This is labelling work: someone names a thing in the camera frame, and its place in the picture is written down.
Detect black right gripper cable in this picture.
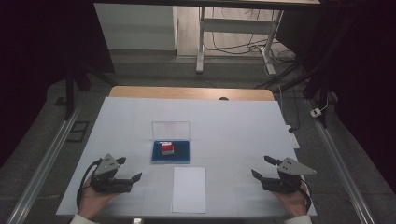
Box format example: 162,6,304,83
299,177,313,213

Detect white paper sheet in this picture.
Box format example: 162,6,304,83
171,166,207,215

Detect person's left hand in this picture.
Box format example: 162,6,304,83
77,178,121,220

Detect large white table cover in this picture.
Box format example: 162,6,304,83
55,96,318,218

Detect blue ink pad clear lid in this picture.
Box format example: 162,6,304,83
150,120,191,165

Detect person's right hand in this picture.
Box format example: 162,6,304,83
273,182,309,219

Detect white cabinet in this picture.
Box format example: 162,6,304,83
93,3,178,52

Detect aluminium rail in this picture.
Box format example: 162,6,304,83
305,98,376,224
6,105,82,224

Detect red and white stamp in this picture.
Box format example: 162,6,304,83
160,141,175,156

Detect black stand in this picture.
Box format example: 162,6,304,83
254,12,354,129
63,60,118,121

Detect black floor cables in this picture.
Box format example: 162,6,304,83
203,7,297,64

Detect white power strip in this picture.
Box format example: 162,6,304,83
286,124,301,150

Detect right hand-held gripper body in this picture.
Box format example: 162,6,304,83
261,157,318,194

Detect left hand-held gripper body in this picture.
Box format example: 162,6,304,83
90,153,134,194

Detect white desk frame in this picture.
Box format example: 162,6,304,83
195,6,285,76

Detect dark curtain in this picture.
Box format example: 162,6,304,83
0,0,116,169
275,0,396,194

